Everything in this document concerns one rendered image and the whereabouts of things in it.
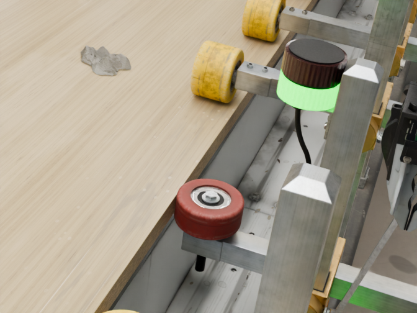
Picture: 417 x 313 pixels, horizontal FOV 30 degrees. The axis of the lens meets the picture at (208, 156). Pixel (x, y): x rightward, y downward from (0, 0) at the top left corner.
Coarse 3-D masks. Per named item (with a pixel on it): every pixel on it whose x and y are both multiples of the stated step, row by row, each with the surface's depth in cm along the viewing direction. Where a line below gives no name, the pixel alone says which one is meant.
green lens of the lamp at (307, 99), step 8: (280, 72) 75; (280, 80) 75; (288, 80) 74; (280, 88) 75; (288, 88) 74; (296, 88) 73; (304, 88) 73; (336, 88) 74; (280, 96) 75; (288, 96) 74; (296, 96) 73; (304, 96) 73; (312, 96) 73; (320, 96) 73; (328, 96) 73; (336, 96) 74; (296, 104) 74; (304, 104) 73; (312, 104) 73; (320, 104) 74; (328, 104) 74
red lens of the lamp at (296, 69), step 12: (288, 48) 74; (288, 60) 73; (300, 60) 72; (288, 72) 73; (300, 72) 72; (312, 72) 72; (324, 72) 72; (336, 72) 72; (312, 84) 72; (324, 84) 72; (336, 84) 73
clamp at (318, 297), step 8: (344, 240) 93; (336, 248) 92; (336, 256) 90; (336, 264) 89; (328, 280) 87; (328, 288) 85; (312, 296) 84; (320, 296) 84; (328, 296) 86; (312, 304) 83; (320, 304) 84; (312, 312) 83; (320, 312) 84
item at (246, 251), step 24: (192, 240) 93; (216, 240) 92; (240, 240) 92; (264, 240) 93; (240, 264) 92; (336, 288) 89; (360, 288) 88; (384, 288) 88; (408, 288) 89; (384, 312) 89; (408, 312) 88
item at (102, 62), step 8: (88, 48) 119; (104, 48) 117; (88, 56) 117; (96, 56) 118; (104, 56) 117; (112, 56) 118; (120, 56) 118; (96, 64) 116; (104, 64) 115; (112, 64) 117; (120, 64) 117; (128, 64) 117; (96, 72) 115; (104, 72) 115; (112, 72) 115
